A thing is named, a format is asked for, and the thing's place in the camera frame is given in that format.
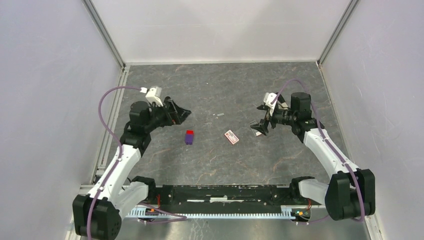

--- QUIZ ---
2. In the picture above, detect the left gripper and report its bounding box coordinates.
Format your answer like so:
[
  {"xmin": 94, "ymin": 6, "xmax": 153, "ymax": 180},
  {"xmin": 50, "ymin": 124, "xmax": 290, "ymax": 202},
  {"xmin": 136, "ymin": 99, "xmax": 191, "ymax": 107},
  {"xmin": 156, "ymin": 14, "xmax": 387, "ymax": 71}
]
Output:
[{"xmin": 144, "ymin": 99, "xmax": 191, "ymax": 133}]

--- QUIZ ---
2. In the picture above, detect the staple tray box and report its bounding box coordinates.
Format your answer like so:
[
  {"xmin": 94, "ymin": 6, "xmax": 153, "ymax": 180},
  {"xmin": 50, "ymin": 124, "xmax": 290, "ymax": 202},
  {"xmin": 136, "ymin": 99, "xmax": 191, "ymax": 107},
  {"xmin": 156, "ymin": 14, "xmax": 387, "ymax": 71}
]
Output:
[{"xmin": 249, "ymin": 120, "xmax": 262, "ymax": 137}]

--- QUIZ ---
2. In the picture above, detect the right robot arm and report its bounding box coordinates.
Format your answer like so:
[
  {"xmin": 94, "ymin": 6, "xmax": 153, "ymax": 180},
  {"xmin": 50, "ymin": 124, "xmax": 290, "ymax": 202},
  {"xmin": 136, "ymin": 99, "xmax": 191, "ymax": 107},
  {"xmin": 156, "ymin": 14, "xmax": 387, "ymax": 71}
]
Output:
[{"xmin": 250, "ymin": 92, "xmax": 376, "ymax": 221}]

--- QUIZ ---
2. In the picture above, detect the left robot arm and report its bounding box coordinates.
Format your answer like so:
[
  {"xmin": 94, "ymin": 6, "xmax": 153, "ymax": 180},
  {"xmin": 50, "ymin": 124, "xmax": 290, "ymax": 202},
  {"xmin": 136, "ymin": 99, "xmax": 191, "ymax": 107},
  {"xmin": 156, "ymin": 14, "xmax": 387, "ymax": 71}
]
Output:
[{"xmin": 72, "ymin": 96, "xmax": 192, "ymax": 240}]

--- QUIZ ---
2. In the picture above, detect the purple red block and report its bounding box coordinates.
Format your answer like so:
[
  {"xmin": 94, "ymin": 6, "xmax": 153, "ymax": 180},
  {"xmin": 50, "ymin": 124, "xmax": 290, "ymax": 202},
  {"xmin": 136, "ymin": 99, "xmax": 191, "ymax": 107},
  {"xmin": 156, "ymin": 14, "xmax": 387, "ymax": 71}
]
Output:
[{"xmin": 184, "ymin": 130, "xmax": 194, "ymax": 145}]

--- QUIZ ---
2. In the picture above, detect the red white staple box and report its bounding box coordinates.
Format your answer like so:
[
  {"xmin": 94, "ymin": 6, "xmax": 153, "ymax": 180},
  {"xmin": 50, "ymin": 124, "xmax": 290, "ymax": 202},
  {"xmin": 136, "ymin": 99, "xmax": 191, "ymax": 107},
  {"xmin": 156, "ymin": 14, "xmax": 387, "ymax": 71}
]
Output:
[{"xmin": 224, "ymin": 130, "xmax": 240, "ymax": 145}]

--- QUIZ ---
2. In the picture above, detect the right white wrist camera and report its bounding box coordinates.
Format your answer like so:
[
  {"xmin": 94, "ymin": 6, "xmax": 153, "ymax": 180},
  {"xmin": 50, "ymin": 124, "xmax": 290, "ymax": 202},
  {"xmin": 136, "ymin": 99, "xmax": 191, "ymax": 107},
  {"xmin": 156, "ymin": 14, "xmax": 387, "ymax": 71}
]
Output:
[{"xmin": 263, "ymin": 92, "xmax": 278, "ymax": 116}]

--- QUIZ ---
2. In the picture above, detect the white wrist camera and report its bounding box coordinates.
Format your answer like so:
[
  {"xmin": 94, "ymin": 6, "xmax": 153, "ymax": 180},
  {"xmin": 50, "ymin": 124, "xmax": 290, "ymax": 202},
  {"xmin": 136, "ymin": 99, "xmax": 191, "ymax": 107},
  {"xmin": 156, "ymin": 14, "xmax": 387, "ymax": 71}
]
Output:
[
  {"xmin": 140, "ymin": 86, "xmax": 164, "ymax": 107},
  {"xmin": 263, "ymin": 92, "xmax": 278, "ymax": 116}
]

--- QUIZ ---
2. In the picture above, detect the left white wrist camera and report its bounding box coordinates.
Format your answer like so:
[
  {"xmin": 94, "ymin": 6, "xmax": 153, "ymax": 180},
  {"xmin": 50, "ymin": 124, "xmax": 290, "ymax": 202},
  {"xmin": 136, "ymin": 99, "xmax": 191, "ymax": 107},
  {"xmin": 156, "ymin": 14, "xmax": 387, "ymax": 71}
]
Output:
[{"xmin": 140, "ymin": 86, "xmax": 164, "ymax": 107}]

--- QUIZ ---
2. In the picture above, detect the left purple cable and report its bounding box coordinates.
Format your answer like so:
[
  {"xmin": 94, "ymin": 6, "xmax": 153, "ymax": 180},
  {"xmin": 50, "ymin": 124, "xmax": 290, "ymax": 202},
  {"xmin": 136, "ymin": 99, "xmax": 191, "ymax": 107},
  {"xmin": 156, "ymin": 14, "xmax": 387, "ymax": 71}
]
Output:
[{"xmin": 86, "ymin": 86, "xmax": 143, "ymax": 240}]

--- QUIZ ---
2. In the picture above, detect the purple cable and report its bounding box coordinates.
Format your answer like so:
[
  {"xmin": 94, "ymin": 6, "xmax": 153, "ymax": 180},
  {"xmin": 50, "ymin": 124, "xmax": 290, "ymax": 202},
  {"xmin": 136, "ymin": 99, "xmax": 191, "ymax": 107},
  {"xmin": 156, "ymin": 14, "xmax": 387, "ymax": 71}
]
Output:
[
  {"xmin": 86, "ymin": 86, "xmax": 143, "ymax": 240},
  {"xmin": 276, "ymin": 78, "xmax": 366, "ymax": 223}
]

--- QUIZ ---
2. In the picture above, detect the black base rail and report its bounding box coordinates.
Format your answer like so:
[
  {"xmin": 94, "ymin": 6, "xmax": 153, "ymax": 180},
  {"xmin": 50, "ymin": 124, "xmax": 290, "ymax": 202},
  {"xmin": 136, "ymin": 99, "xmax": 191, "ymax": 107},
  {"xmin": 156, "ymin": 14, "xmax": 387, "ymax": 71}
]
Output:
[{"xmin": 153, "ymin": 184, "xmax": 319, "ymax": 214}]

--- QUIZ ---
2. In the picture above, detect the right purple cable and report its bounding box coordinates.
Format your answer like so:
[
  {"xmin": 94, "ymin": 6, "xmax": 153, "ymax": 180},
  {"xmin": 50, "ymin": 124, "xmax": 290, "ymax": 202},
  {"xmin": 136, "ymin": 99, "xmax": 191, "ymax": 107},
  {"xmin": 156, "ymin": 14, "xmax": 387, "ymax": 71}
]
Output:
[{"xmin": 276, "ymin": 78, "xmax": 366, "ymax": 223}]

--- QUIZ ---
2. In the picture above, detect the white cable duct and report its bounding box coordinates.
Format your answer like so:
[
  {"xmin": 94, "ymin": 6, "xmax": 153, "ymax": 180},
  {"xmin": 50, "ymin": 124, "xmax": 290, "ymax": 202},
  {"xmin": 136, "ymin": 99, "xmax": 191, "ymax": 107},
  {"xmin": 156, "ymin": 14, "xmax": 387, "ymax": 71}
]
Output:
[{"xmin": 126, "ymin": 205, "xmax": 296, "ymax": 220}]

